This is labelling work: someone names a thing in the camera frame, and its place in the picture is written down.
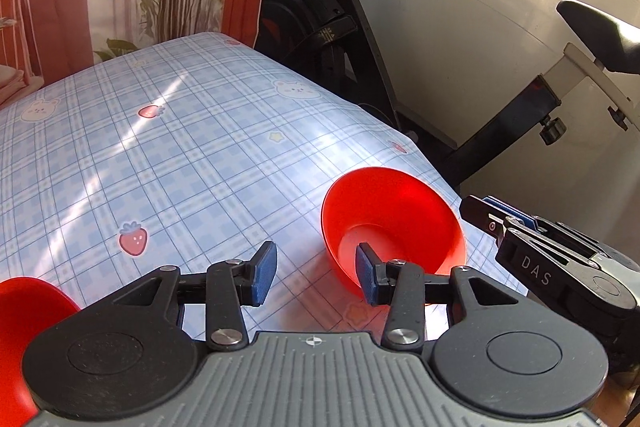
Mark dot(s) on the blue checked tablecloth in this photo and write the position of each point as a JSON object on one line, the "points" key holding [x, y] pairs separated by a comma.
{"points": [[200, 157]]}

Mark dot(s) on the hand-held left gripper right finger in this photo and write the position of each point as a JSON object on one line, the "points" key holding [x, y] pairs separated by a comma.
{"points": [[366, 277]]}

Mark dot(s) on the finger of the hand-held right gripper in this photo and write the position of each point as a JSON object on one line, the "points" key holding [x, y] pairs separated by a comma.
{"points": [[515, 213], [480, 214]]}

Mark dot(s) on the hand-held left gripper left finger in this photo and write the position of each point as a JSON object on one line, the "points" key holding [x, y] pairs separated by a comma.
{"points": [[265, 274]]}

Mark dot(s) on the red plastic bowl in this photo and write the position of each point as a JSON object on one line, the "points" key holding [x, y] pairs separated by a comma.
{"points": [[25, 332], [400, 207]]}

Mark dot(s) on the black exercise bike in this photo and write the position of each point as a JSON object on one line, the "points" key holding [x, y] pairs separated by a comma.
{"points": [[320, 32]]}

